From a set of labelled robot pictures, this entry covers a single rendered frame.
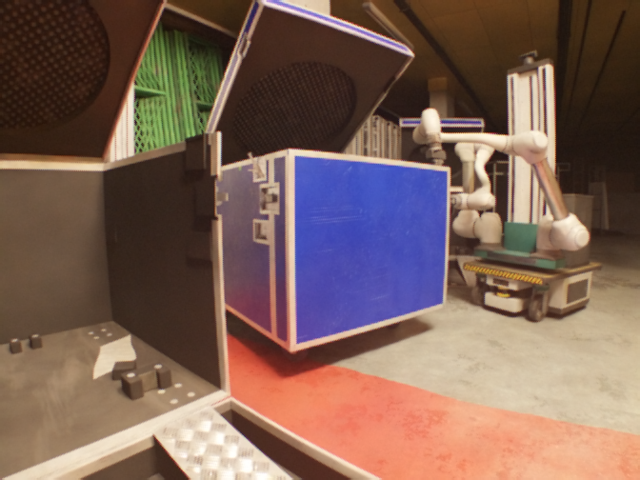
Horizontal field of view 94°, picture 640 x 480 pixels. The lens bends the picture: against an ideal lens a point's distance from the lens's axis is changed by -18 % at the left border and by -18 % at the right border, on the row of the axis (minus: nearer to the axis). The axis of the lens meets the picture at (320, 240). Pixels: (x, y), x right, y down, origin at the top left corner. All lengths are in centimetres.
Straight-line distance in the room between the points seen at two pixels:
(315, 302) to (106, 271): 105
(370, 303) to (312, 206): 55
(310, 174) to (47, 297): 130
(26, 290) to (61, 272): 17
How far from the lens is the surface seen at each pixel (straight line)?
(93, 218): 190
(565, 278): 264
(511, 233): 284
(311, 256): 144
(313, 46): 207
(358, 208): 157
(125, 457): 107
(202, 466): 98
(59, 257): 187
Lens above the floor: 76
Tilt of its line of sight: 6 degrees down
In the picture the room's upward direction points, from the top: straight up
